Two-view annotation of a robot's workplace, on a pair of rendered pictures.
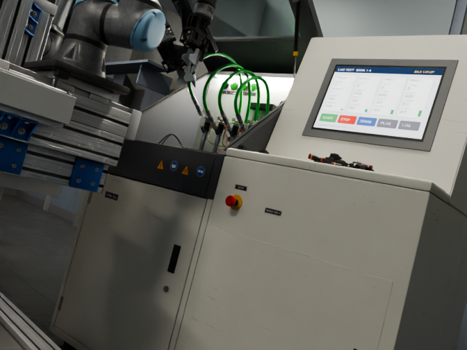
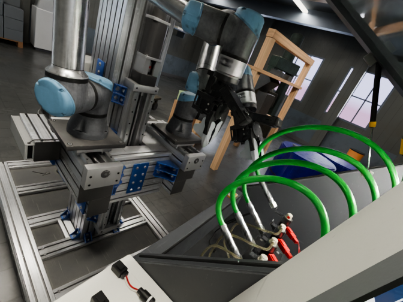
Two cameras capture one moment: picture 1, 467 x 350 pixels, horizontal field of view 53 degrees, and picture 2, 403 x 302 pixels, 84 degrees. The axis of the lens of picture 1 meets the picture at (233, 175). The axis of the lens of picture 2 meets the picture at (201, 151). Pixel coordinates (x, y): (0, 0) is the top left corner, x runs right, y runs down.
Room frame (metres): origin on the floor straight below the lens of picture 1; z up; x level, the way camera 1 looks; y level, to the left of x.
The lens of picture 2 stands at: (1.64, -0.36, 1.47)
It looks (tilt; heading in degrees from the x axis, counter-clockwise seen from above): 22 degrees down; 80
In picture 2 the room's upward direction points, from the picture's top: 22 degrees clockwise
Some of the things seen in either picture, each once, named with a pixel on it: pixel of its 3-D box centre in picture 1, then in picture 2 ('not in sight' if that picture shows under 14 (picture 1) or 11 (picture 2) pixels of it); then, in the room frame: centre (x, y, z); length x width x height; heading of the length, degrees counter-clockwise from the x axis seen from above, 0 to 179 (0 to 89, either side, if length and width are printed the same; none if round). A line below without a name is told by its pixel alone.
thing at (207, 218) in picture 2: (155, 164); (200, 229); (1.87, 0.31, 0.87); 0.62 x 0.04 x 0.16; 52
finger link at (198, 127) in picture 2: (193, 59); (201, 130); (1.73, 0.25, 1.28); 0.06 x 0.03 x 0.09; 142
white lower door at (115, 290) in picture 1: (124, 268); not in sight; (1.86, 0.32, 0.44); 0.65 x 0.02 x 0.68; 52
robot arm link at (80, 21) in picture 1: (94, 20); (93, 91); (1.33, 0.50, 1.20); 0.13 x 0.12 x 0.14; 76
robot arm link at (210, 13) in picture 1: (203, 12); (229, 67); (1.74, 0.26, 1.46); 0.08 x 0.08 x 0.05
